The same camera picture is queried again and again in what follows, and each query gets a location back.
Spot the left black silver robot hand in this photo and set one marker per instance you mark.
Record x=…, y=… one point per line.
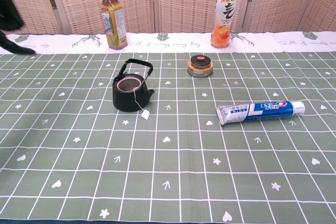
x=9, y=11

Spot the yellow cap tea bottle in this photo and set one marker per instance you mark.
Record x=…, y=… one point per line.
x=115, y=24

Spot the black cast iron teapot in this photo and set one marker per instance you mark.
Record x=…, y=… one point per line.
x=126, y=102

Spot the dark round lid with handle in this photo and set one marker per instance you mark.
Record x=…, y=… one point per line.
x=199, y=62

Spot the black cap orange drink bottle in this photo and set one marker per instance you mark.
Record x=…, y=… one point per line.
x=223, y=32

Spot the green grid tablecloth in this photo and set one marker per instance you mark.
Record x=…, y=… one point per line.
x=183, y=161

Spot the blue white toothpaste tube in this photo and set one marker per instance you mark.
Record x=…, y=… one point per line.
x=262, y=111

